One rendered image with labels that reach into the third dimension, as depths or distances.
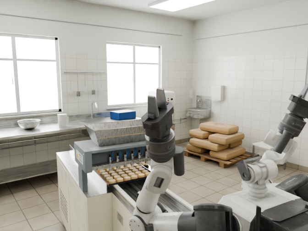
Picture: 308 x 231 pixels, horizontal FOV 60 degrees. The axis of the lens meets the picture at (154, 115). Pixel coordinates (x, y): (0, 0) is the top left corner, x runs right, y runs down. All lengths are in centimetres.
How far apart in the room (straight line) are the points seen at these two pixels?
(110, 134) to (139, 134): 25
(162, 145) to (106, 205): 143
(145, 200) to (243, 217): 31
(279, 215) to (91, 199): 146
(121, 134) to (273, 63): 405
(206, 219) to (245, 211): 14
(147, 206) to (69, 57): 433
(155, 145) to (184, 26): 603
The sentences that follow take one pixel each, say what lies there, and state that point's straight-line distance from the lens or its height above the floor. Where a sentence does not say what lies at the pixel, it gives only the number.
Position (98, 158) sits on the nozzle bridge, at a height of 109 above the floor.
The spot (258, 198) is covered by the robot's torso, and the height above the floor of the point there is 132.
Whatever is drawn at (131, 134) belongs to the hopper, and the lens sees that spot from 209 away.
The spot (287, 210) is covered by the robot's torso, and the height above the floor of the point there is 132.
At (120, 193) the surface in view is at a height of 89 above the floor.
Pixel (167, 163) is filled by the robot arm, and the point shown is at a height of 145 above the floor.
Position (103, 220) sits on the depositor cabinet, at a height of 63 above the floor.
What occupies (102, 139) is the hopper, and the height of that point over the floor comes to 124.
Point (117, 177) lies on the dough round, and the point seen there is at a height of 92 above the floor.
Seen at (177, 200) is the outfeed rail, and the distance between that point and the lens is 186.
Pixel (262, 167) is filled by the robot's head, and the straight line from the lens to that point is 95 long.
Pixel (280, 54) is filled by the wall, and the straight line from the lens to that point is 554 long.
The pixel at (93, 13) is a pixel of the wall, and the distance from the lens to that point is 539.
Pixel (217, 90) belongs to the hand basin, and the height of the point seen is 135.
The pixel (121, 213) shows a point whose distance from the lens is 199.
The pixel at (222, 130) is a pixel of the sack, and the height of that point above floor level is 65.
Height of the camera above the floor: 172
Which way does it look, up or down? 9 degrees down
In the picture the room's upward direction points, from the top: straight up
